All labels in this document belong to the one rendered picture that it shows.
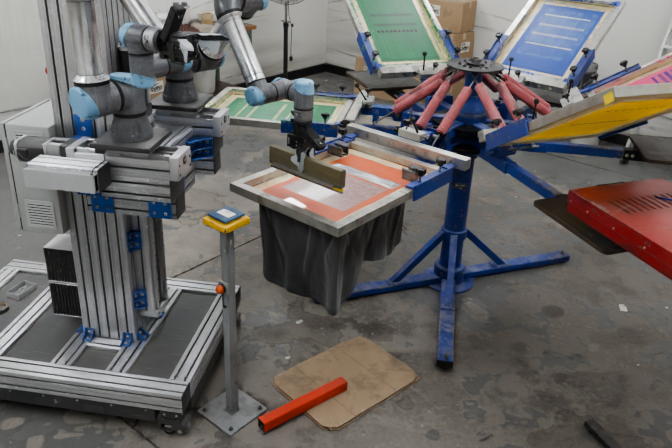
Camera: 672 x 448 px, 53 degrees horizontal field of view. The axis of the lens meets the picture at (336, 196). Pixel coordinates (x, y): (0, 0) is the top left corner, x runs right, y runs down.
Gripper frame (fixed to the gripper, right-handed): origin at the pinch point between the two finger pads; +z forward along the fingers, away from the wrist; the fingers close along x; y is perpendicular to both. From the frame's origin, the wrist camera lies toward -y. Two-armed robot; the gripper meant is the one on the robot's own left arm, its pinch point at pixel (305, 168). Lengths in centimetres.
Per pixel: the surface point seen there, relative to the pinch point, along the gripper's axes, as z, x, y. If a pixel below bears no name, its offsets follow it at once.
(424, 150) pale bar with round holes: 6, -67, -13
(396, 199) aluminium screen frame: 10.8, -21.9, -29.6
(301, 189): 14.1, -7.3, 8.6
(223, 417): 109, 38, 10
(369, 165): 14, -50, 5
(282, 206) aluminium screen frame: 11.2, 14.6, -1.4
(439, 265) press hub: 99, -124, 2
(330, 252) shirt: 28.4, 5.2, -18.8
